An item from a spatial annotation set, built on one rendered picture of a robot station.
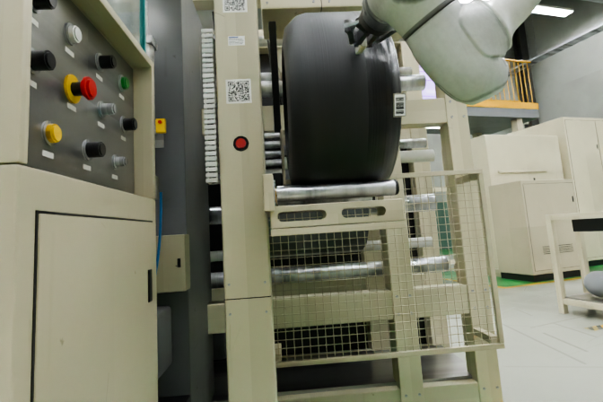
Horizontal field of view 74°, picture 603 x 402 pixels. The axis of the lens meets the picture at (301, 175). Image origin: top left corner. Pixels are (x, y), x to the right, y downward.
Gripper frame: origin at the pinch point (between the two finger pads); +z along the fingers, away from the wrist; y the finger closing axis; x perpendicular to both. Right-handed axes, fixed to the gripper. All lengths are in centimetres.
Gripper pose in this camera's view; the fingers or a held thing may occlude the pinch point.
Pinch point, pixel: (361, 44)
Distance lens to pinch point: 104.6
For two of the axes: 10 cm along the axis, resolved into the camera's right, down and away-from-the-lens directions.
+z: -0.6, -0.1, 10.0
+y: -10.0, 0.5, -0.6
